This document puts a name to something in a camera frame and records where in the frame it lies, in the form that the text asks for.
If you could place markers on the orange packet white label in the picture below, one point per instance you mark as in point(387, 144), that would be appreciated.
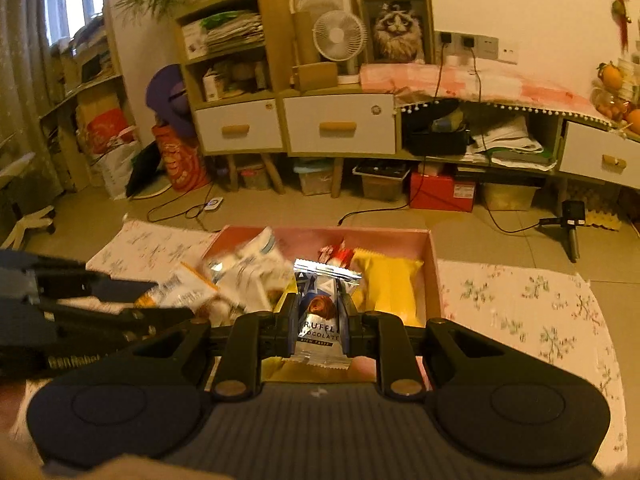
point(185, 285)

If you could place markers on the yellow pillow snack packet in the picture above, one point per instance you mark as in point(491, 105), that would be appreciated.
point(390, 290)

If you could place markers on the small white carton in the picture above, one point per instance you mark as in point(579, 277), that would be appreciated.
point(212, 85)

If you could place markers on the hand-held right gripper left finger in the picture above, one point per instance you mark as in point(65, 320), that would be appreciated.
point(289, 332)

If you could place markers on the blue silver chocolate packet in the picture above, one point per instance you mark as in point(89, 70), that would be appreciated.
point(320, 320)

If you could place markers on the white floor charger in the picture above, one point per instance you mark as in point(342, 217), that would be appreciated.
point(213, 205)

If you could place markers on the pink cabinet cloth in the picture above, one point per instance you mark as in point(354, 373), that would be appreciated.
point(500, 85)

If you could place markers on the orange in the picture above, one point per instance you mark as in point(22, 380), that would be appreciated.
point(611, 75)
point(634, 121)

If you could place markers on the wall power outlet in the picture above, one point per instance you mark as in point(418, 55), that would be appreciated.
point(480, 45)

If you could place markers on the framed cat picture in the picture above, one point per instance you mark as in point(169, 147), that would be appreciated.
point(397, 25)

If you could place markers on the brown cardboard box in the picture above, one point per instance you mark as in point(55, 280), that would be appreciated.
point(315, 77)

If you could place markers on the floral tablecloth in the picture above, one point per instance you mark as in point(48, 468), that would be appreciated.
point(525, 300)

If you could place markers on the red snack packet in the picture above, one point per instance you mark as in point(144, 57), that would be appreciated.
point(336, 255)

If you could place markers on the white chair base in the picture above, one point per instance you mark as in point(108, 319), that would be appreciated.
point(30, 222)

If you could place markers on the yellow foam piece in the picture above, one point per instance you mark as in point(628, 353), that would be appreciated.
point(602, 221)

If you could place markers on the white red shopping bag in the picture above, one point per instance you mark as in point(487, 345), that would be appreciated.
point(112, 155)

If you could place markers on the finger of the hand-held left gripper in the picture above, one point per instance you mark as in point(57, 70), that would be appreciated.
point(100, 287)
point(125, 322)

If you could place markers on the grey storage bin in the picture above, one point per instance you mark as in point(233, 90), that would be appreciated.
point(255, 177)

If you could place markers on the small white desk fan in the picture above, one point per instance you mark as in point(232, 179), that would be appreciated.
point(340, 35)

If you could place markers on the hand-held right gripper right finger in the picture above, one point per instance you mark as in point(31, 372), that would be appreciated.
point(351, 332)

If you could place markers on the black box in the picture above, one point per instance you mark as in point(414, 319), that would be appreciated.
point(435, 142)

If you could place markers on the orange printed bag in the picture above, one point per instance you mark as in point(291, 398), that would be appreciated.
point(180, 160)

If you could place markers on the red cardboard box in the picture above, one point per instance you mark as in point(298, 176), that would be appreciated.
point(440, 192)

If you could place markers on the yellow wooden cabinet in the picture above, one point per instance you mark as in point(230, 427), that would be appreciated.
point(275, 25)

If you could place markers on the white rice roll clear packet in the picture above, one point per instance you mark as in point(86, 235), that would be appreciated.
point(260, 245)

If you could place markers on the blue lid storage bin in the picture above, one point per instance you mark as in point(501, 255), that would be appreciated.
point(312, 180)

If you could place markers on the white snack packet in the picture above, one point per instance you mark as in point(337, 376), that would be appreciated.
point(250, 280)

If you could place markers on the side shelf unit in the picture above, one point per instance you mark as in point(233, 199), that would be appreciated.
point(90, 90)

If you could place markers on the beige curtain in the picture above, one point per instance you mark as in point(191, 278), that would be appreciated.
point(25, 110)

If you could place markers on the pile of papers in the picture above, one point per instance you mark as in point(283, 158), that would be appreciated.
point(510, 145)

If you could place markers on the black flat board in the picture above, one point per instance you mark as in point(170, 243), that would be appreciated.
point(147, 170)

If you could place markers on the pink cardboard box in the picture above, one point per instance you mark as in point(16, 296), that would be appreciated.
point(390, 245)

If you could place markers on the stack of newspapers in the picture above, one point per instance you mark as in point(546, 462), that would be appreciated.
point(235, 30)

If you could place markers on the clear storage bin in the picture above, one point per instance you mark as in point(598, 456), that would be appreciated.
point(380, 182)

